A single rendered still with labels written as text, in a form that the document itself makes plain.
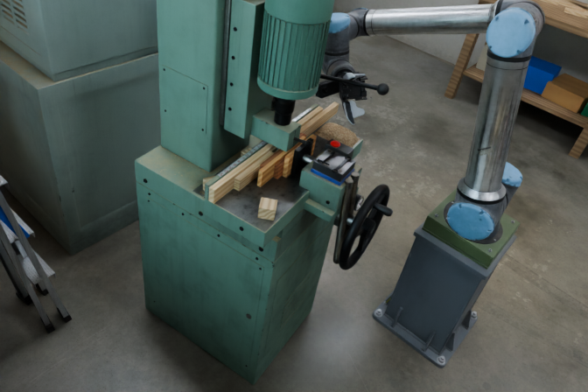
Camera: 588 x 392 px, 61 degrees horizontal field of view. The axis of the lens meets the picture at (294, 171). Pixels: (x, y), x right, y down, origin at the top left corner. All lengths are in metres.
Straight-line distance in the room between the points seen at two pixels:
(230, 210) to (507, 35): 0.87
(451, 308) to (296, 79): 1.20
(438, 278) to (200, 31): 1.29
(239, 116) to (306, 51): 0.33
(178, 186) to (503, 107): 1.00
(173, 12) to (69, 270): 1.39
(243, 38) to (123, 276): 1.38
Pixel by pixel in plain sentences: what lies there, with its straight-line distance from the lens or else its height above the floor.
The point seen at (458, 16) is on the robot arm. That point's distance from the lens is 1.67.
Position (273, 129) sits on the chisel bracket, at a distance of 1.50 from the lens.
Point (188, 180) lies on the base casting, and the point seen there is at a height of 0.80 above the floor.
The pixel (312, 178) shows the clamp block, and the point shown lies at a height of 0.95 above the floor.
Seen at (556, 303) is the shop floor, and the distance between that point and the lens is 2.87.
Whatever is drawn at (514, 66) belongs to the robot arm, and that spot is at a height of 1.32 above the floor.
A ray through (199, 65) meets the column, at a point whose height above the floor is 1.17.
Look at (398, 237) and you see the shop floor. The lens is 2.77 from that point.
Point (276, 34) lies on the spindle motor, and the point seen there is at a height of 1.34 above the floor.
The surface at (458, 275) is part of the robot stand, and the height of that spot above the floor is 0.47.
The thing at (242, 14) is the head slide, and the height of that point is 1.35.
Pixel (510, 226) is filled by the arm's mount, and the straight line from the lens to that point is 2.11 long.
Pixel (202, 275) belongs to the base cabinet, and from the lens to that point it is 1.80.
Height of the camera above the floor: 1.84
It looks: 38 degrees down
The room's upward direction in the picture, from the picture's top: 10 degrees clockwise
